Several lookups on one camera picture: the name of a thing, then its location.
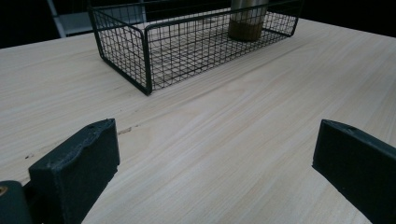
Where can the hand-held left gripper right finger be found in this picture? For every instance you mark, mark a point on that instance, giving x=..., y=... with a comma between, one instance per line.
x=358, y=165

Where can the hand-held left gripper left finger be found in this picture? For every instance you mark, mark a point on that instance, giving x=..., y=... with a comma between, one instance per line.
x=74, y=174

